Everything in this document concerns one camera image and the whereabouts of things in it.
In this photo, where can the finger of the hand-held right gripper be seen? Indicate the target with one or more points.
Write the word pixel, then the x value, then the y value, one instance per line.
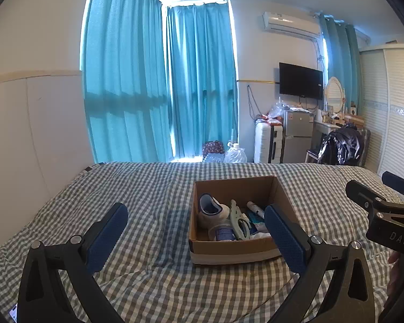
pixel 399 183
pixel 360 191

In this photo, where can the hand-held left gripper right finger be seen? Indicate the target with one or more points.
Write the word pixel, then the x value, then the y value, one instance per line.
pixel 284 235

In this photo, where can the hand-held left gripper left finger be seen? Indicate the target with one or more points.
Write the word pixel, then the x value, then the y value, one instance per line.
pixel 107 235

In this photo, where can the white cloth toy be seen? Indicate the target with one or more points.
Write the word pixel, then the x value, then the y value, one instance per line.
pixel 262 236

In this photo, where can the floral tissue packet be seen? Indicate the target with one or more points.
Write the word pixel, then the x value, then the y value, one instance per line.
pixel 256 227

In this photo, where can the white tube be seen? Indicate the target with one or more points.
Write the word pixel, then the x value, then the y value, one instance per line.
pixel 254 208

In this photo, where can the pale green clip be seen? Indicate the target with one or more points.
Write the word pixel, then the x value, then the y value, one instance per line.
pixel 237 220

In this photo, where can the brown cardboard box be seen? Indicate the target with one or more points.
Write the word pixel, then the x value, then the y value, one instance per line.
pixel 229 252

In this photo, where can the person's right hand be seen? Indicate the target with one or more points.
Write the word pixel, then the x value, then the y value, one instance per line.
pixel 394 276

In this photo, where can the black jacket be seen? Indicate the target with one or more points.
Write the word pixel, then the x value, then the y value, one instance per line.
pixel 341 144

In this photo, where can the green checked bed blanket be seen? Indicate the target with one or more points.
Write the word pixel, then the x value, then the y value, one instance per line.
pixel 155 208

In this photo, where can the white slatted wardrobe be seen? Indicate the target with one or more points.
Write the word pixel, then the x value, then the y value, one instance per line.
pixel 390 124

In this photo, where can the white dressing table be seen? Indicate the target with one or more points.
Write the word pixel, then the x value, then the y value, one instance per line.
pixel 321 126

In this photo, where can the silver small fridge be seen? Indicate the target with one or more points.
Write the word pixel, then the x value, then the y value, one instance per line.
pixel 298 138

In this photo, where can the white suitcase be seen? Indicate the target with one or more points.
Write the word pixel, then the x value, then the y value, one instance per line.
pixel 264 144

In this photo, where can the clear water jug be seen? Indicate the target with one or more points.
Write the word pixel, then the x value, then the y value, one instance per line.
pixel 235 154

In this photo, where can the oval white mirror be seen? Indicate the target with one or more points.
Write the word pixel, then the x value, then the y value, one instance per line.
pixel 334 94

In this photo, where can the dark patterned bag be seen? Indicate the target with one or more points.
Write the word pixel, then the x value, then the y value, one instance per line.
pixel 213 149

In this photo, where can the orange packets on suitcase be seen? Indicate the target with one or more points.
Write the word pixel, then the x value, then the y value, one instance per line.
pixel 269 119

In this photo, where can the clear plastic bag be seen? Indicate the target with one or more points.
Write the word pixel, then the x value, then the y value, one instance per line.
pixel 276 109

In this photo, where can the teal curtain beside wardrobe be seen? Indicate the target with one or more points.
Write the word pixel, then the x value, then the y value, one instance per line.
pixel 340 64

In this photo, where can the wide teal curtain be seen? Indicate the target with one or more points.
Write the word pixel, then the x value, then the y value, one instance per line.
pixel 121 74

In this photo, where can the narrow teal curtain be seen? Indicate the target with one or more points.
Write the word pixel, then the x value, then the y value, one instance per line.
pixel 202 74

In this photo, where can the white air conditioner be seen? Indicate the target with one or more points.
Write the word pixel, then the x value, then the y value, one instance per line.
pixel 289 23

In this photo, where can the black wall television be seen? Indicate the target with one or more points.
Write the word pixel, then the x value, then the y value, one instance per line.
pixel 299 80

